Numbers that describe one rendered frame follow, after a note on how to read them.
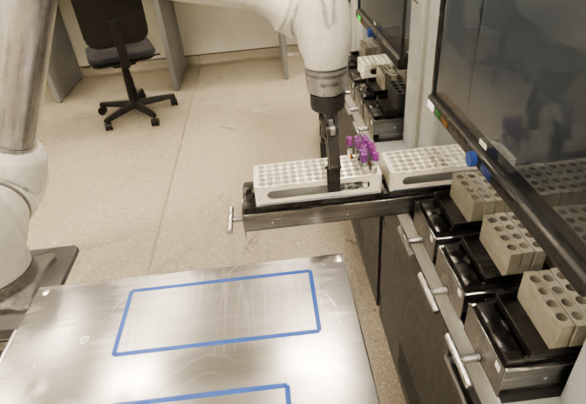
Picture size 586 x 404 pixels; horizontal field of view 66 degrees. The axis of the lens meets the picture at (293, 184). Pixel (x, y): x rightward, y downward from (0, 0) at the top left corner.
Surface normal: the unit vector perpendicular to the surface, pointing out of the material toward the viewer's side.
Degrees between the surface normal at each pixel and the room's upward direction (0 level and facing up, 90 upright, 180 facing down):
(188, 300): 0
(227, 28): 90
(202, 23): 90
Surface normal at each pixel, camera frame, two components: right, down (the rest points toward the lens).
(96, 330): -0.07, -0.83
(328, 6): 0.11, 0.35
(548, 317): -1.00, 0.10
